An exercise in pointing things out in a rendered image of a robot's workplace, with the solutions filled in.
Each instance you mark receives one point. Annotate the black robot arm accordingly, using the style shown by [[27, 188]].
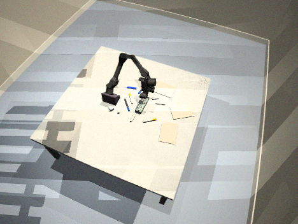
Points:
[[147, 80]]

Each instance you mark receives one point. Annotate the grey keyboard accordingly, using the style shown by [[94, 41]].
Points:
[[140, 107]]

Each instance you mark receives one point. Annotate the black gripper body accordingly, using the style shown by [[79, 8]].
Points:
[[144, 94]]

